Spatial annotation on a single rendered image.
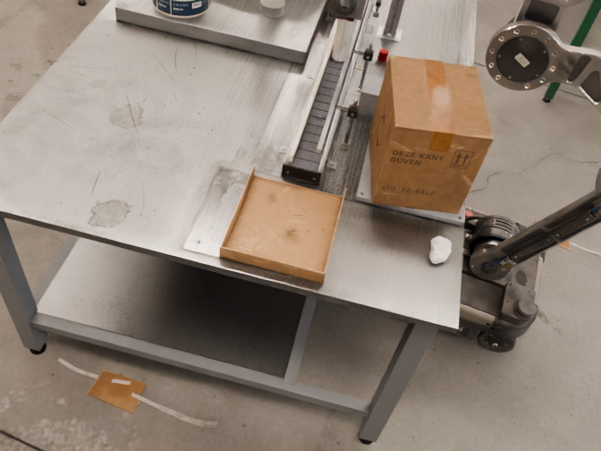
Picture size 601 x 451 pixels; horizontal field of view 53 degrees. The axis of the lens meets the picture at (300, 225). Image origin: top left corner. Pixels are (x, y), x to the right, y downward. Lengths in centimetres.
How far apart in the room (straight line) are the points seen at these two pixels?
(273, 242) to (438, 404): 107
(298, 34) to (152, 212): 90
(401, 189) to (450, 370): 101
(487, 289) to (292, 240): 105
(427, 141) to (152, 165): 74
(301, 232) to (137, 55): 89
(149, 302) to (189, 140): 64
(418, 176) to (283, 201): 36
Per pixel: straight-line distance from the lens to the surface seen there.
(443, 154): 154
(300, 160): 167
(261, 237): 153
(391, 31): 236
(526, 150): 347
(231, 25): 219
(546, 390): 255
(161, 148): 176
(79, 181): 169
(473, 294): 235
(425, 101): 157
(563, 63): 183
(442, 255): 158
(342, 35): 202
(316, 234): 156
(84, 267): 228
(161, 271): 223
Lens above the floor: 201
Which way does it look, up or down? 48 degrees down
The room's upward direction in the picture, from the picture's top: 11 degrees clockwise
